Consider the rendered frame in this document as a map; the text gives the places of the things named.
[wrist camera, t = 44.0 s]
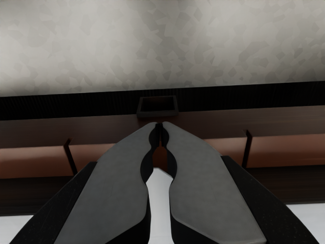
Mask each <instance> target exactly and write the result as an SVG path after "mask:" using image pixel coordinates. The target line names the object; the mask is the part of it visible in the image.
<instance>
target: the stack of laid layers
mask: <svg viewBox="0 0 325 244"><path fill-rule="evenodd" d="M242 167H243V168H244V169H245V170H246V171H247V172H248V173H249V174H250V175H252V176H253V177H254V178H255V179H256V180H258V181H259V182H260V183H261V184H262V185H263V186H264V187H266V188H267V189H268V190H269V191H270V192H272V193H273V194H274V195H275V196H276V197H277V198H278V199H280V200H281V201H282V202H283V203H284V204H294V203H317V202H325V165H307V166H285V167H263V168H246V167H245V166H244V164H242ZM77 173H78V172H76V173H75V175H76V174H77ZM75 175H74V176H75ZM74 176H54V177H32V178H9V179H0V215H23V214H36V213H37V212H38V211H39V210H40V209H41V208H42V207H43V206H44V205H45V204H46V203H47V202H48V201H49V200H50V199H51V198H52V197H53V196H54V195H55V194H56V193H57V192H58V191H59V190H60V189H61V188H62V187H63V186H64V185H65V184H66V183H68V182H69V181H70V180H71V179H72V178H73V177H74Z"/></svg>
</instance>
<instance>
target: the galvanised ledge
mask: <svg viewBox="0 0 325 244"><path fill-rule="evenodd" d="M310 81H325V0H0V97H8V96H28V95H48V94H67V93H87V92H115V91H134V90H153V89H173V88H193V87H212V86H232V85H251V84H270V83H290V82H310Z"/></svg>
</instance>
